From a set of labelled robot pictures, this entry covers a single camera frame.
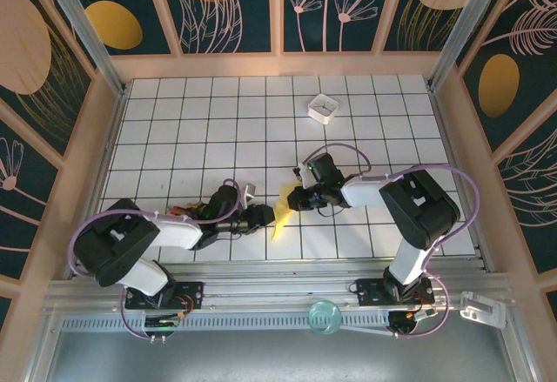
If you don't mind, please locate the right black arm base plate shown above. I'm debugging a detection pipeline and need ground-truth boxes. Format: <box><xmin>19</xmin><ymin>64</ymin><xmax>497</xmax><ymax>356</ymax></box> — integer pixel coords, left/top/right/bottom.
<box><xmin>355</xmin><ymin>277</ymin><xmax>434</xmax><ymax>307</ymax></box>

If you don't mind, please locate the black controller board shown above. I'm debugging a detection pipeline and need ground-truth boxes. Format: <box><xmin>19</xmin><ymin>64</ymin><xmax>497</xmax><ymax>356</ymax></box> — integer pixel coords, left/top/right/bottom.
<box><xmin>143</xmin><ymin>312</ymin><xmax>184</xmax><ymax>342</ymax></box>
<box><xmin>386</xmin><ymin>310</ymin><xmax>436</xmax><ymax>339</ymax></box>

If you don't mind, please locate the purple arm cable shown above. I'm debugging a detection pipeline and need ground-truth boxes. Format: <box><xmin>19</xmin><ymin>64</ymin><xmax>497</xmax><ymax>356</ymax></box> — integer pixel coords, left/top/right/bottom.
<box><xmin>302</xmin><ymin>143</ymin><xmax>482</xmax><ymax>340</ymax></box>
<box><xmin>69</xmin><ymin>177</ymin><xmax>243</xmax><ymax>344</ymax></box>

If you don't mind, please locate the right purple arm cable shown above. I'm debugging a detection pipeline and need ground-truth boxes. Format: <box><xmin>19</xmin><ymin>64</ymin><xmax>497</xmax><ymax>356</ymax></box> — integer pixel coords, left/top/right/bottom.
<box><xmin>302</xmin><ymin>143</ymin><xmax>482</xmax><ymax>340</ymax></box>

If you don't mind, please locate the aluminium side rail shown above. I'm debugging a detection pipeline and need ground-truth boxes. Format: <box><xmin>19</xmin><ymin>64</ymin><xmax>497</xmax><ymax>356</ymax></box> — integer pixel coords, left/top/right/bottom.
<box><xmin>428</xmin><ymin>88</ymin><xmax>497</xmax><ymax>270</ymax></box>
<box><xmin>64</xmin><ymin>88</ymin><xmax>130</xmax><ymax>278</ymax></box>

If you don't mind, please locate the clear round glass cup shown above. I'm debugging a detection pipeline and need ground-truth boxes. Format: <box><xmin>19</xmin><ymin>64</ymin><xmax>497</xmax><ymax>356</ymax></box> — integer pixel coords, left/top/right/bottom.
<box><xmin>307</xmin><ymin>298</ymin><xmax>343</xmax><ymax>338</ymax></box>

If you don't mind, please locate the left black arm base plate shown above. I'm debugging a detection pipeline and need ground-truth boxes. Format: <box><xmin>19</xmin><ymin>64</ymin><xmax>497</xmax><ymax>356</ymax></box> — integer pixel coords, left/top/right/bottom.
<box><xmin>124</xmin><ymin>280</ymin><xmax>205</xmax><ymax>310</ymax></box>

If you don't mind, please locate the grey metal sheet panel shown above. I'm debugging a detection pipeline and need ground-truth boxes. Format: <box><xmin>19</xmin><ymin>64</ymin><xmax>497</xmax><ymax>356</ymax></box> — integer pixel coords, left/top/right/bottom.
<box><xmin>43</xmin><ymin>329</ymin><xmax>530</xmax><ymax>382</ymax></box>

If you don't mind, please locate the red black utility knife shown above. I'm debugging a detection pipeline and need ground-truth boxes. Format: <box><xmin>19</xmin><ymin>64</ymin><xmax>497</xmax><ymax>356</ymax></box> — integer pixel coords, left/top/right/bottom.
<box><xmin>167</xmin><ymin>204</ymin><xmax>205</xmax><ymax>220</ymax></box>

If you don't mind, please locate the aluminium corner post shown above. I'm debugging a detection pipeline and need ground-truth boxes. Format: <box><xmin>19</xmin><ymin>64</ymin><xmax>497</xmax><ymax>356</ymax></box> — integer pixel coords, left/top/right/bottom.
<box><xmin>37</xmin><ymin>0</ymin><xmax>130</xmax><ymax>96</ymax></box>
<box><xmin>426</xmin><ymin>0</ymin><xmax>510</xmax><ymax>91</ymax></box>

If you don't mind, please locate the white square box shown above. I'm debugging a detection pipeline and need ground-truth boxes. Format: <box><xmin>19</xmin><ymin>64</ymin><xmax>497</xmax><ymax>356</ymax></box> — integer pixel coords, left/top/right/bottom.
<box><xmin>306</xmin><ymin>92</ymin><xmax>341</xmax><ymax>125</ymax></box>

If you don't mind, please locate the right black controller board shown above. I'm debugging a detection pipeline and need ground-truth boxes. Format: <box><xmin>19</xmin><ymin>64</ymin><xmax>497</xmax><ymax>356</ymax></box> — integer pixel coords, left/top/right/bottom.
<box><xmin>386</xmin><ymin>310</ymin><xmax>436</xmax><ymax>339</ymax></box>

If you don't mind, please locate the slotted grey cable duct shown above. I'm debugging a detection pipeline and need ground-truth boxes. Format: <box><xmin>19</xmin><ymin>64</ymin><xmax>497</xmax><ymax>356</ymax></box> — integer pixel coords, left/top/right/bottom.
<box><xmin>60</xmin><ymin>312</ymin><xmax>393</xmax><ymax>333</ymax></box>

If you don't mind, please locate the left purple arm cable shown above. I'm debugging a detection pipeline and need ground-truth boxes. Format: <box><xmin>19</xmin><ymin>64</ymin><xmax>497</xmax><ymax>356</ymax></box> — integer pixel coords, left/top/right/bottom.
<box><xmin>69</xmin><ymin>177</ymin><xmax>243</xmax><ymax>344</ymax></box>

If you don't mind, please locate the yellow cloth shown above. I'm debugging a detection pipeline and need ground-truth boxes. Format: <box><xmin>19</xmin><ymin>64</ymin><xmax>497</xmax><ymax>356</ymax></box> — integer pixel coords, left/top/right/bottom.
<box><xmin>270</xmin><ymin>181</ymin><xmax>305</xmax><ymax>244</ymax></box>

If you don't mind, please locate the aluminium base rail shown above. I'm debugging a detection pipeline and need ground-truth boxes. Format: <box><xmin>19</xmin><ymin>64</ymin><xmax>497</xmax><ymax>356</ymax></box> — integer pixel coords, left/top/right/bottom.
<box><xmin>43</xmin><ymin>259</ymin><xmax>514</xmax><ymax>313</ymax></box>

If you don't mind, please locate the left black controller board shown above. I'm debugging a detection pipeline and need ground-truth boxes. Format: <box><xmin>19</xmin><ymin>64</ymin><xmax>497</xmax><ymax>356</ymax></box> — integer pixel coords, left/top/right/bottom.
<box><xmin>143</xmin><ymin>312</ymin><xmax>184</xmax><ymax>342</ymax></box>

